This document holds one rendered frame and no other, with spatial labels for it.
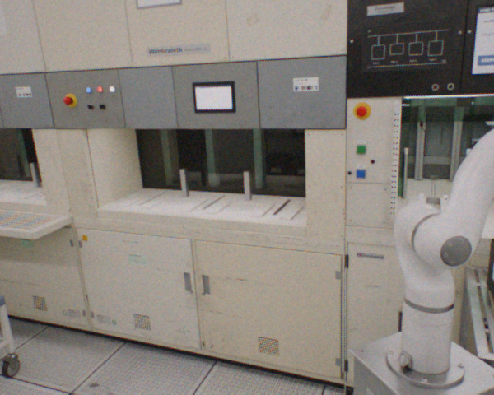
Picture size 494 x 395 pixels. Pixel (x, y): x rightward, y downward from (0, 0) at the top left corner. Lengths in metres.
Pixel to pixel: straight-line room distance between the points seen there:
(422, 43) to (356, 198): 0.63
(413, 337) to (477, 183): 0.41
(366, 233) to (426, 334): 0.79
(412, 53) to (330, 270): 0.94
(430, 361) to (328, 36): 1.19
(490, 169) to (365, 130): 0.78
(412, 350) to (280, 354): 1.16
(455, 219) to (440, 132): 1.66
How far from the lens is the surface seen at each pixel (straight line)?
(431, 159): 2.73
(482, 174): 1.14
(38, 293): 3.09
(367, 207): 1.90
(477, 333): 1.51
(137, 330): 2.71
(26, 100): 2.66
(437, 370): 1.29
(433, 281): 1.19
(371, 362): 1.32
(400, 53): 1.79
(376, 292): 2.04
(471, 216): 1.11
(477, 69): 1.79
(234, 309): 2.30
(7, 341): 2.81
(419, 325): 1.22
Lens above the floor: 1.54
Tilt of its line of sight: 17 degrees down
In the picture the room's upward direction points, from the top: 3 degrees counter-clockwise
